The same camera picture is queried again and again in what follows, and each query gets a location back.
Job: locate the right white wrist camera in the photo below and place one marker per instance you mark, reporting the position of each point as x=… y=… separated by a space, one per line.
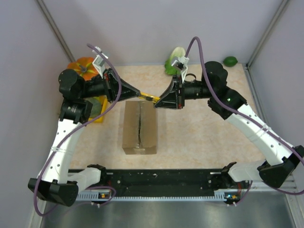
x=181 y=64

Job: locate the white cable duct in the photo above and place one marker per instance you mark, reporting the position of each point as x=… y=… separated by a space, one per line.
x=96 y=196

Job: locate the green white cabbage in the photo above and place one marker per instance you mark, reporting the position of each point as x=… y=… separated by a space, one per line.
x=177 y=52

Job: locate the brown cardboard express box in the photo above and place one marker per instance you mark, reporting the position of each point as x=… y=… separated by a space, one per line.
x=139 y=128

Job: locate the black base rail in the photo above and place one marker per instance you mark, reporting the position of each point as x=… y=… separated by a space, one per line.
x=167 y=182

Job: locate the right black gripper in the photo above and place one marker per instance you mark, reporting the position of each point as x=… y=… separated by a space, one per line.
x=171 y=99

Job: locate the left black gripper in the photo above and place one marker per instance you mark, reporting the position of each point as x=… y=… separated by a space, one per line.
x=111 y=79

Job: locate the yellow utility knife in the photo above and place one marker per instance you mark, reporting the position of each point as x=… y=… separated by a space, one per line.
x=148 y=97

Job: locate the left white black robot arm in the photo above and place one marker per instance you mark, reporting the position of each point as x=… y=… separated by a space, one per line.
x=53 y=183

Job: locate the grey green melon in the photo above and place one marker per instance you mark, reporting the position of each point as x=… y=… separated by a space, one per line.
x=95 y=106

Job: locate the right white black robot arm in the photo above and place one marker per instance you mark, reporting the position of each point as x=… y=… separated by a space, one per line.
x=281 y=158

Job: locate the green lime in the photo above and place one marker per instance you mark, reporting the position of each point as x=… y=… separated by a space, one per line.
x=230 y=61

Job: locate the orange pumpkin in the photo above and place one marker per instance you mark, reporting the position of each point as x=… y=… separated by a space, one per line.
x=84 y=67

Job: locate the yellow plastic tray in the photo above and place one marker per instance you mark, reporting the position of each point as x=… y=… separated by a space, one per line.
x=103 y=105

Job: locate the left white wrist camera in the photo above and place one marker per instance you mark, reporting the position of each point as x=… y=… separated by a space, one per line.
x=99 y=62

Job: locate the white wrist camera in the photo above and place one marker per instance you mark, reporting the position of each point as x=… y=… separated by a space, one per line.
x=181 y=64
x=99 y=62

